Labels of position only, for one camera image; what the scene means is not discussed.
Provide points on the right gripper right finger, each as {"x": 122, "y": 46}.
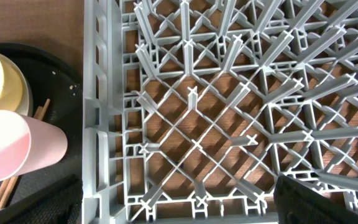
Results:
{"x": 296, "y": 203}

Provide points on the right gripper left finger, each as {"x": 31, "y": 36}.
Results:
{"x": 57, "y": 203}

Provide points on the pink cup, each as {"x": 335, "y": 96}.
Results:
{"x": 28, "y": 144}

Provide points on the grey dishwasher rack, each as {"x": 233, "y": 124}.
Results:
{"x": 193, "y": 109}

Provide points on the round black serving tray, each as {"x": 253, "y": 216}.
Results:
{"x": 50, "y": 78}

